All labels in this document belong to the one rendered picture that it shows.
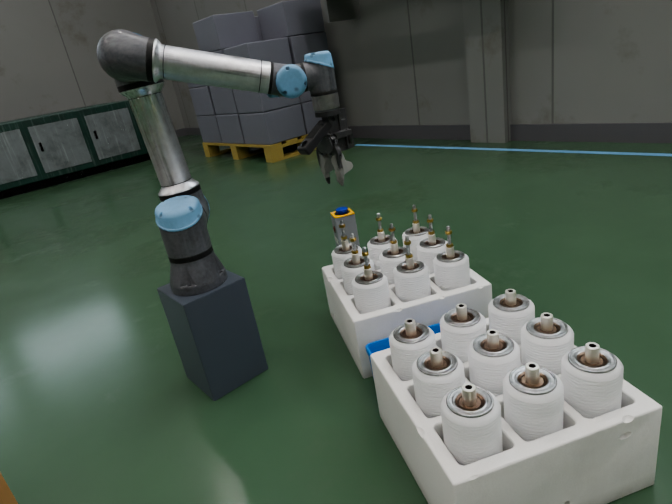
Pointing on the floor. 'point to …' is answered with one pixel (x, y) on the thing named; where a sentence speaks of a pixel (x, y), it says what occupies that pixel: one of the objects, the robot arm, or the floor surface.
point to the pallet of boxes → (238, 129)
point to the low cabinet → (68, 146)
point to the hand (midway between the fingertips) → (333, 181)
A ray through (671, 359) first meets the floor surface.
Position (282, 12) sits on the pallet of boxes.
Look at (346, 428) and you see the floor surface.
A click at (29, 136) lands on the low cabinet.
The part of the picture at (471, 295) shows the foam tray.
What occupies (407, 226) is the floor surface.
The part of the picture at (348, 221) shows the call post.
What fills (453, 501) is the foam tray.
